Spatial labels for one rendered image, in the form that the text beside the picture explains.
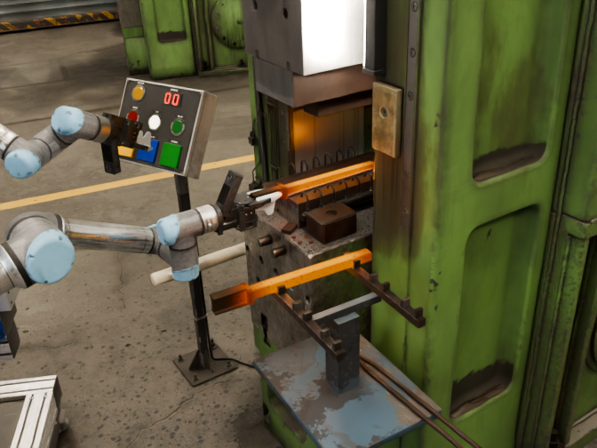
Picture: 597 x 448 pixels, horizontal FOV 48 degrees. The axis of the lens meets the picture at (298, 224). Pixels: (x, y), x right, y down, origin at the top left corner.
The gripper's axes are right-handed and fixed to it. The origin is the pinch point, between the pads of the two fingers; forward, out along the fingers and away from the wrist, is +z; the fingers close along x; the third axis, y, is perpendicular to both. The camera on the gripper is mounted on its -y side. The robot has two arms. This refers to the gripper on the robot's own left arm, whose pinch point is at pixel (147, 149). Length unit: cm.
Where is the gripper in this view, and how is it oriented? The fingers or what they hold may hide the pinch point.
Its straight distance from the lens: 214.8
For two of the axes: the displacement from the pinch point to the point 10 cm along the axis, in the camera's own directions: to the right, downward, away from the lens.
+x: -8.4, -2.4, 4.8
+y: 2.5, -9.7, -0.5
